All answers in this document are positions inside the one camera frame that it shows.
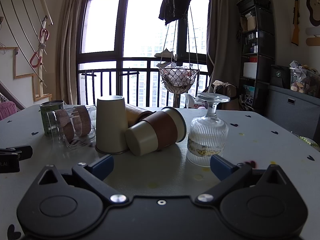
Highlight grey fabric storage box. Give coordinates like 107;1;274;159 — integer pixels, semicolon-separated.
264;84;320;141

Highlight wooden frame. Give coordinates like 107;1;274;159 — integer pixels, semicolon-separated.
0;46;35;80

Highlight plain cream cup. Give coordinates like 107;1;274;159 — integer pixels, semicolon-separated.
95;95;129;154

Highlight clear glass mug woven bands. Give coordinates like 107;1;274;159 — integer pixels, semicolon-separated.
46;105;97;150

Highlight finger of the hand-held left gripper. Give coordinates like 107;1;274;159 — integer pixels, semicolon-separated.
0;145;33;161

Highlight green tin can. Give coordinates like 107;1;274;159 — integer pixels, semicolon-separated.
40;100;65;137

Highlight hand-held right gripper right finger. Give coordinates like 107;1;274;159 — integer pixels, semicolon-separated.
197;154;293;207

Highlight clear plastic storage bin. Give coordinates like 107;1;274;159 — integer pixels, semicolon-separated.
289;60;320;97

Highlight black storage shelf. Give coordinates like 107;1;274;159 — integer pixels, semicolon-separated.
236;4;276;112

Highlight ribbed clear glass goblet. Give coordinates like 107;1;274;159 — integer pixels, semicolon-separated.
186;92;231;168

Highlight pair of sneakers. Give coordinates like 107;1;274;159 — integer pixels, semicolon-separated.
153;49;176;58

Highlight beige curtain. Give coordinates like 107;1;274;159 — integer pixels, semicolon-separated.
206;0;242;93
58;0;83;105

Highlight pink cushion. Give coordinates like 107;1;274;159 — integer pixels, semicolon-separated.
0;101;18;121

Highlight pink hook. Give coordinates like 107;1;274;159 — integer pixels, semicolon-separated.
30;50;42;68
39;28;50;42

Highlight toy rifle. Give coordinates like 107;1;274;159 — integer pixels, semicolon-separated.
291;0;301;46

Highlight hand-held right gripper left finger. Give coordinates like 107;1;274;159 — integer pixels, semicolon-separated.
32;154;128;207

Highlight tan and brown tumbler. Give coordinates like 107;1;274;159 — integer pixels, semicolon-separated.
125;104;157;128

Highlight cream cup with brown sleeve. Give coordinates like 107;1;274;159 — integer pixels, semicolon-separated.
125;107;187;156

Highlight black box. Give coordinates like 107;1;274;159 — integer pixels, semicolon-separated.
270;64;292;89

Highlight hanging wire basket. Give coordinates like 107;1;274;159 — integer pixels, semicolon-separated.
157;4;201;95

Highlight tan backpack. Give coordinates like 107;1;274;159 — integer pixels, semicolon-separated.
208;80;241;111

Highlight black hanging jacket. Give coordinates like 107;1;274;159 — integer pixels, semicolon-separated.
158;0;196;26

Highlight balcony railing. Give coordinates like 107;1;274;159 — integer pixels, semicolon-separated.
78;56;211;108

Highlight brown wavy wall decoration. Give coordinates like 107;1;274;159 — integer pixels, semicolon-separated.
302;0;320;27

